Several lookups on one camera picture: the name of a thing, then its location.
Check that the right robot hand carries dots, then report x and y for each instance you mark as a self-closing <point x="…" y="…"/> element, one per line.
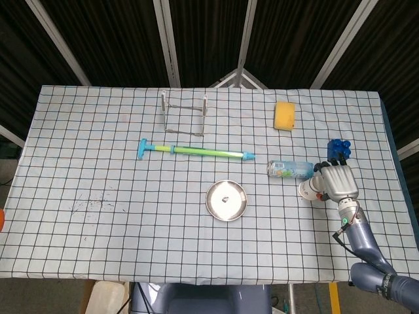
<point x="338" y="181"/>

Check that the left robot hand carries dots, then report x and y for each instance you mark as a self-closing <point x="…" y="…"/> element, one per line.
<point x="2" y="220"/>

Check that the white paper cup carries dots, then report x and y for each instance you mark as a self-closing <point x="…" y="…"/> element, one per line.
<point x="307" y="189"/>

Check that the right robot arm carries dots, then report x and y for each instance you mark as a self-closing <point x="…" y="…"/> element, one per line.
<point x="360" y="235"/>

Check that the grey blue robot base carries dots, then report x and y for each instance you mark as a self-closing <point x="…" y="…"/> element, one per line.
<point x="203" y="299"/>

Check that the round metal plate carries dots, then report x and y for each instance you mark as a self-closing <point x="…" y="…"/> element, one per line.
<point x="217" y="209"/>

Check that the blue building block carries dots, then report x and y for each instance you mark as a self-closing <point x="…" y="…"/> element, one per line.
<point x="337" y="147"/>

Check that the small plastic bottle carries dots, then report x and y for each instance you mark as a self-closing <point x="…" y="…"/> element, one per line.
<point x="289" y="169"/>

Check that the yellow sponge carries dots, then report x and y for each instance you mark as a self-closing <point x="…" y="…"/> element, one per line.
<point x="284" y="116"/>

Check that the checked blue tablecloth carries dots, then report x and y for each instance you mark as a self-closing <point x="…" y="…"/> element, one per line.
<point x="98" y="163"/>

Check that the dark corrugated screen panel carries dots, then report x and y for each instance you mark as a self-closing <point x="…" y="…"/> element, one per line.
<point x="386" y="65"/>
<point x="19" y="65"/>
<point x="288" y="39"/>
<point x="209" y="39"/>
<point x="114" y="42"/>

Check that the white metal table leg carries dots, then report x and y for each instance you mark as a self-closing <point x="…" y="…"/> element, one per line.
<point x="291" y="299"/>

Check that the white plastic container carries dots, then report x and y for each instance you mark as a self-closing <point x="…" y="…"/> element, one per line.
<point x="104" y="297"/>

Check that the green blue water pump toy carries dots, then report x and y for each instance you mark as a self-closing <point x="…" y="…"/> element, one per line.
<point x="196" y="151"/>

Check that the white triangular screen foot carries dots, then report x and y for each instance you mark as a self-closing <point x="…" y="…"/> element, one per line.
<point x="226" y="79"/>

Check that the white metal screen post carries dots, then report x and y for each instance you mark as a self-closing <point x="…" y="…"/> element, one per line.
<point x="55" y="36"/>
<point x="11" y="135"/>
<point x="167" y="42"/>
<point x="340" y="42"/>
<point x="246" y="32"/>
<point x="409" y="150"/>

